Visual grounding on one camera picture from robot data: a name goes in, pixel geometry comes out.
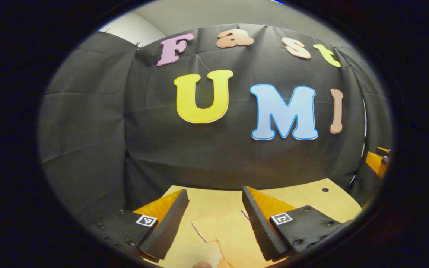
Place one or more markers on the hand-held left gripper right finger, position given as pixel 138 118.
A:
pixel 259 230

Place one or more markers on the orange T-shirt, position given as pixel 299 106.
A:
pixel 229 238

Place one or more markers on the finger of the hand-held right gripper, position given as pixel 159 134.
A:
pixel 374 163
pixel 383 150

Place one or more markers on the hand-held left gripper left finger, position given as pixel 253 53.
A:
pixel 166 227

